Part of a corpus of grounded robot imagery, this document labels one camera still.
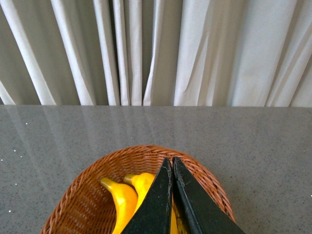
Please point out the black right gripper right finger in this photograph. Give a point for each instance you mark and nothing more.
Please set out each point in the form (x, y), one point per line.
(196, 212)

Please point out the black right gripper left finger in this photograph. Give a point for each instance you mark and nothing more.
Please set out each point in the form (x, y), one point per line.
(154, 214)

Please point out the wicker basket on right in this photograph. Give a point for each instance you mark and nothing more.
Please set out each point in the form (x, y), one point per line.
(88, 208)

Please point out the white pleated curtain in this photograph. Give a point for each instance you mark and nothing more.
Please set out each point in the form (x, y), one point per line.
(156, 52)

